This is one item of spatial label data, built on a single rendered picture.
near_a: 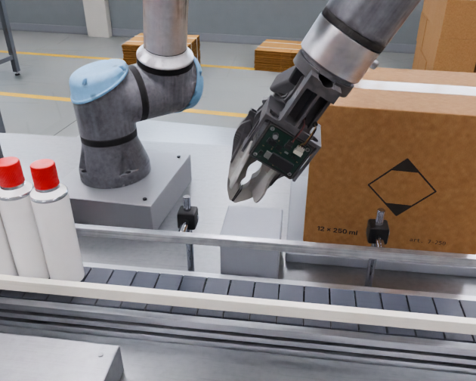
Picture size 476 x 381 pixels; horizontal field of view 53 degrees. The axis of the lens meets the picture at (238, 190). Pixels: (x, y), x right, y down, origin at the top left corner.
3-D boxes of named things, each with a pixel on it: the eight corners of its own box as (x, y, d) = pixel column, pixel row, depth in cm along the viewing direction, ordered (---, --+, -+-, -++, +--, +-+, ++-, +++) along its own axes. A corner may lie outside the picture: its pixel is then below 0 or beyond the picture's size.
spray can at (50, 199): (44, 287, 74) (13, 169, 64) (62, 266, 79) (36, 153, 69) (75, 292, 73) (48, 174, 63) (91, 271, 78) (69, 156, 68)
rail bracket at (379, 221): (360, 317, 76) (375, 230, 68) (357, 286, 82) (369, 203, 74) (381, 319, 75) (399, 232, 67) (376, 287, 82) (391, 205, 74)
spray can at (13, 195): (13, 286, 75) (-23, 168, 64) (29, 264, 79) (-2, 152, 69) (45, 288, 74) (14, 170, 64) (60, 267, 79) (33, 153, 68)
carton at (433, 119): (301, 242, 90) (313, 103, 76) (312, 181, 110) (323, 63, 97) (474, 263, 84) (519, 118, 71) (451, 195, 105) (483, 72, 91)
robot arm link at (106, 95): (71, 128, 102) (57, 63, 95) (131, 113, 108) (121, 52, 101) (88, 147, 93) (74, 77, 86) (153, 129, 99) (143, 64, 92)
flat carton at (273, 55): (253, 69, 489) (254, 50, 479) (266, 57, 532) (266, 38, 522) (316, 75, 473) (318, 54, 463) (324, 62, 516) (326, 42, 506)
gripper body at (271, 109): (235, 153, 53) (295, 61, 47) (244, 124, 60) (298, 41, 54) (293, 188, 54) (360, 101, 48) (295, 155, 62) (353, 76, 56)
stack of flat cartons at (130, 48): (124, 77, 468) (120, 44, 452) (142, 63, 513) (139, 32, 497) (189, 80, 459) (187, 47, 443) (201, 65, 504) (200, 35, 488)
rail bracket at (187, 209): (174, 299, 79) (168, 215, 71) (185, 271, 86) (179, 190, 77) (194, 301, 79) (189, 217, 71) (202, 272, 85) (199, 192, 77)
